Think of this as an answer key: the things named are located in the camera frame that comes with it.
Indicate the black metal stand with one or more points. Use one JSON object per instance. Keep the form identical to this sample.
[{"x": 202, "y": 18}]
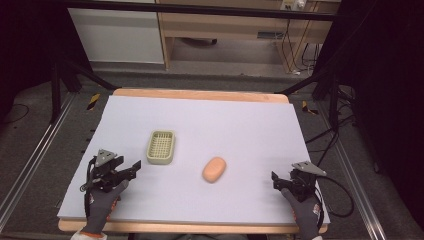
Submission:
[
  {"x": 56, "y": 90},
  {"x": 333, "y": 100}
]

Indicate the black horizontal frame bar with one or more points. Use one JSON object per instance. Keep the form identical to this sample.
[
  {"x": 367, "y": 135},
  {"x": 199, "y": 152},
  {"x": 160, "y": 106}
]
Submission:
[{"x": 200, "y": 9}]

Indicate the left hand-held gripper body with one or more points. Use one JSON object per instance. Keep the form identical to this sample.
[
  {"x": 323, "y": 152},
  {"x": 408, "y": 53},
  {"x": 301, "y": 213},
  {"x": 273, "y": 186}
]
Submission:
[{"x": 103, "y": 175}]

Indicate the yellow black tape marker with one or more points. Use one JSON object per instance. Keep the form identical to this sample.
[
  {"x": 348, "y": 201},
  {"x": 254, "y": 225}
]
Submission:
[
  {"x": 93, "y": 101},
  {"x": 308, "y": 108}
]

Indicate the aluminium floor rail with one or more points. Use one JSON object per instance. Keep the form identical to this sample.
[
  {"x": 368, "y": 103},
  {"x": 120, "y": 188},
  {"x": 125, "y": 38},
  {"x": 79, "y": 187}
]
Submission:
[
  {"x": 36, "y": 153},
  {"x": 353, "y": 180}
]

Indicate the lavender table mat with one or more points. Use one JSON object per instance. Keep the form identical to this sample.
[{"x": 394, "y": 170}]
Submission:
[{"x": 216, "y": 126}]

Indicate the wooden desk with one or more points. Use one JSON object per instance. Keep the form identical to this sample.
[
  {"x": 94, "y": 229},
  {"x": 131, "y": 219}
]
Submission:
[{"x": 226, "y": 25}]

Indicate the person's right hand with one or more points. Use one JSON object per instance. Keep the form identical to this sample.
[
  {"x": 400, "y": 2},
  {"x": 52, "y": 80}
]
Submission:
[{"x": 306, "y": 216}]

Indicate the wooden table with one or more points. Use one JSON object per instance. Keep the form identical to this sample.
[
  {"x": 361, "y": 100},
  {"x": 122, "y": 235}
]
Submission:
[{"x": 200, "y": 95}]

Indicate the orange bread roll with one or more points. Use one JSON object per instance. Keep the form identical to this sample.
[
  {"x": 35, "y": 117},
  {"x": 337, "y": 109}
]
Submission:
[{"x": 214, "y": 169}]

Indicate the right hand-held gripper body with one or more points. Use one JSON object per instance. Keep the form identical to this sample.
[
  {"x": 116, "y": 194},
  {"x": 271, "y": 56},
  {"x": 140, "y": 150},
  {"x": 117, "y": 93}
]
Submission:
[{"x": 303, "y": 185}]

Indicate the white cabinet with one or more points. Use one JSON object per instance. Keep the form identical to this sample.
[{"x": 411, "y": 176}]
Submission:
[{"x": 116, "y": 36}]

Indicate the white power strip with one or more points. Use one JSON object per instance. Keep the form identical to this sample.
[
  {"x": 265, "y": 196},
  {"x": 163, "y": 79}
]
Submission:
[{"x": 293, "y": 4}]

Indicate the person's left hand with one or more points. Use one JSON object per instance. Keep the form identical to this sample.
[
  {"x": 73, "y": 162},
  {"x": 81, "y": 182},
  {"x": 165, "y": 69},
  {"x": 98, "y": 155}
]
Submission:
[{"x": 100, "y": 208}]

